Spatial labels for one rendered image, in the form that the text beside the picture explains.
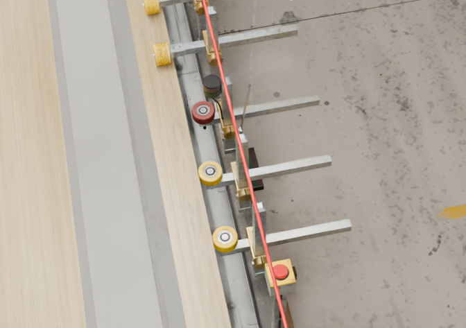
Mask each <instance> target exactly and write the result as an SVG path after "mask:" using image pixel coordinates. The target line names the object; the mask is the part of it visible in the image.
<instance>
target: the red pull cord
mask: <svg viewBox="0 0 466 328"><path fill-rule="evenodd" d="M202 3H203V6H204V9H205V14H206V18H207V23H208V25H209V30H210V33H211V37H212V42H213V45H214V50H215V53H216V58H217V61H218V66H219V69H220V73H221V78H222V81H223V86H224V89H225V94H226V97H227V102H228V105H229V109H230V114H231V117H232V122H233V125H234V130H235V133H236V138H237V141H238V145H239V150H240V153H241V158H242V161H243V166H244V169H245V174H246V177H247V181H248V186H249V189H250V194H251V197H252V202H253V205H254V210H255V214H256V217H257V222H258V225H259V230H260V233H261V238H262V241H263V245H264V250H265V253H266V258H267V261H268V266H269V269H270V274H271V277H272V281H273V286H274V289H275V294H276V297H277V302H278V305H279V310H280V313H281V317H282V322H283V325H284V328H288V325H287V322H286V317H285V314H284V309H283V306H282V301H281V297H280V294H279V289H278V286H277V281H276V279H275V274H274V270H273V265H272V262H271V259H270V254H269V251H268V246H267V243H266V238H265V234H264V229H263V226H262V224H261V219H260V215H259V210H258V207H257V202H256V199H255V196H254V191H253V188H252V183H251V179H250V174H249V172H248V167H247V164H246V160H245V155H244V152H243V147H242V144H241V139H240V136H239V131H238V128H237V124H236V119H235V117H234V112H233V109H232V104H231V100H230V95H229V92H228V89H227V84H226V81H225V76H224V73H223V68H222V65H221V60H220V57H219V54H218V49H217V45H216V40H215V37H214V32H213V29H212V24H211V21H210V18H209V13H208V10H207V5H206V2H205V0H202Z"/></svg>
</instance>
